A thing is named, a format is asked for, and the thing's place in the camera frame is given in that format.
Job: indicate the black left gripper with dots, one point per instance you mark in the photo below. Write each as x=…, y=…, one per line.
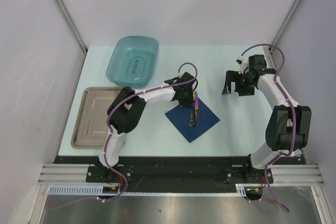
x=189, y=102

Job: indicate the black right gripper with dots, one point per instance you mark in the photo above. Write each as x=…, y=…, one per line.
x=233, y=76

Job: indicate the blue paper napkin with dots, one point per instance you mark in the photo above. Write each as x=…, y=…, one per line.
x=180, y=117

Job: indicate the iridescent spoon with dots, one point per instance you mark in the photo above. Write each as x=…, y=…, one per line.
x=191, y=123

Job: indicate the iridescent fork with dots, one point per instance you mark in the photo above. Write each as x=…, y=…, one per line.
x=195, y=97

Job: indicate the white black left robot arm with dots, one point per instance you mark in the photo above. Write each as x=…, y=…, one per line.
x=126, y=110

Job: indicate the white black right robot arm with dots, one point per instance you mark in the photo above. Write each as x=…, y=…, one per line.
x=287, y=131

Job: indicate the teal plastic tub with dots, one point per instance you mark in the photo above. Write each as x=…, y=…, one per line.
x=133, y=61

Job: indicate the metal tray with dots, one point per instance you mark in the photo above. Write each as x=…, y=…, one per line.
x=91, y=129

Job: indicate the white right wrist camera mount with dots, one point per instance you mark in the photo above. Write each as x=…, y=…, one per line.
x=243, y=65

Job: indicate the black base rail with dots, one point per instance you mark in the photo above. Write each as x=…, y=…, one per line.
x=177, y=175

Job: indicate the right aluminium frame post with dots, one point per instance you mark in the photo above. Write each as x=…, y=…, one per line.
x=286, y=21

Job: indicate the aluminium frame post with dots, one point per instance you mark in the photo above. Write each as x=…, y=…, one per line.
x=286, y=21
x=60, y=4

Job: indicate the white slotted cable duct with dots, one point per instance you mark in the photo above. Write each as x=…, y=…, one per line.
x=75, y=190

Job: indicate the left aluminium frame post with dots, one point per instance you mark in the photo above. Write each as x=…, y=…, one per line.
x=60, y=4

